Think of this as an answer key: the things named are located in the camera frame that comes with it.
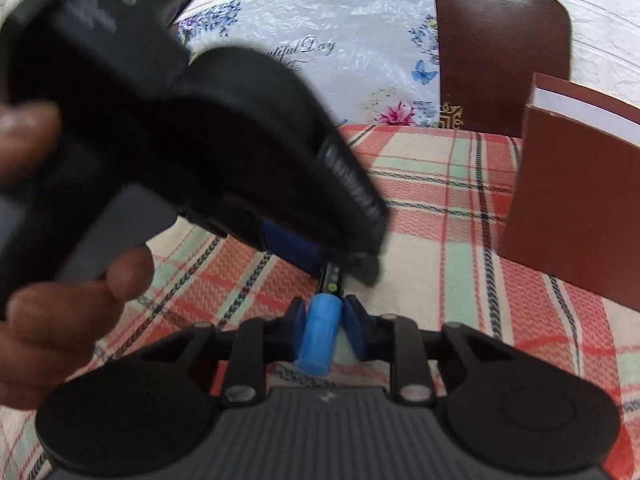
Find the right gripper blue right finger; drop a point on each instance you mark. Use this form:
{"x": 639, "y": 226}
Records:
{"x": 356, "y": 324}

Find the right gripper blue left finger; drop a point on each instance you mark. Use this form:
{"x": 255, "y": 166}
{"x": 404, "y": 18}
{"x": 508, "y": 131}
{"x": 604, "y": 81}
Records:
{"x": 294, "y": 323}

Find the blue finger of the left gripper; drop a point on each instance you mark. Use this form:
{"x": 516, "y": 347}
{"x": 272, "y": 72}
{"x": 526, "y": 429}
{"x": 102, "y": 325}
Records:
{"x": 292, "y": 248}

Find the light blue cylinder object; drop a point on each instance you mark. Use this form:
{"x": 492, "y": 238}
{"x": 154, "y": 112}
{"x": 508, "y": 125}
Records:
{"x": 316, "y": 349}

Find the plaid bed sheet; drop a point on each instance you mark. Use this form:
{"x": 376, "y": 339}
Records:
{"x": 449, "y": 191}

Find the floral white pillow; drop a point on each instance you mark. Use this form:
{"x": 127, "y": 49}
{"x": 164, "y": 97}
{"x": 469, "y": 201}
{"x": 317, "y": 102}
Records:
{"x": 368, "y": 61}

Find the brown storage box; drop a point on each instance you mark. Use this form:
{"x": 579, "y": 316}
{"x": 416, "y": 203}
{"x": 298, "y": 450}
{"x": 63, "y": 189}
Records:
{"x": 575, "y": 208}

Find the brown box lid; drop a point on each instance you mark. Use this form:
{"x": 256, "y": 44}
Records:
{"x": 489, "y": 51}

